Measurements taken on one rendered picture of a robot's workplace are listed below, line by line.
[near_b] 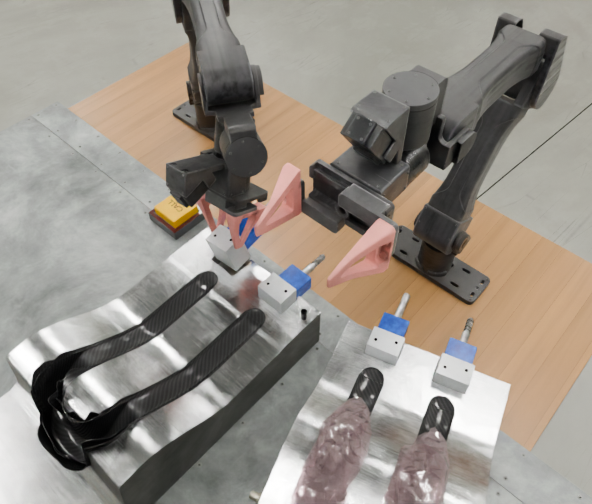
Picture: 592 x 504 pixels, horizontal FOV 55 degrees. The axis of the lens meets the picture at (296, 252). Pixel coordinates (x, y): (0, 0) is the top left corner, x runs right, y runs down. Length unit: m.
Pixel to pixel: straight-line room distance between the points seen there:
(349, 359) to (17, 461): 0.49
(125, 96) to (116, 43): 1.79
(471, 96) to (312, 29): 2.56
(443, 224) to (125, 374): 0.54
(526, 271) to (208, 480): 0.66
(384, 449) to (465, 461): 0.11
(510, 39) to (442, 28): 2.52
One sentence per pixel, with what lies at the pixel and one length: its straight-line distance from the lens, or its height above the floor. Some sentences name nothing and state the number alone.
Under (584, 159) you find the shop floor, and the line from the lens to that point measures 2.73.
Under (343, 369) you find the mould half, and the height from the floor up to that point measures 0.86.
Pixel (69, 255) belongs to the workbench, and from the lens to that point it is 1.16.
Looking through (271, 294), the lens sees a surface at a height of 0.92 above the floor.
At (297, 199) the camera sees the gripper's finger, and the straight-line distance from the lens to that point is 0.63.
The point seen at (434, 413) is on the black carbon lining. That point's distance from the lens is 0.89.
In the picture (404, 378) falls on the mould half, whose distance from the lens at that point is 0.90.
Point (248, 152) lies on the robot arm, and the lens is 0.77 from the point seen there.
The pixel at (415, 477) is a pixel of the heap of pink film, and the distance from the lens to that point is 0.78.
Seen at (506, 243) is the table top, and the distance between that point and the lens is 1.17.
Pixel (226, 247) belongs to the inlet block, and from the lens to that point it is 0.91.
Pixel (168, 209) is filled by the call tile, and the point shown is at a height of 0.84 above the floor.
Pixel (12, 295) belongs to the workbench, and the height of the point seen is 0.80.
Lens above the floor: 1.65
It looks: 52 degrees down
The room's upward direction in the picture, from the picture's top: straight up
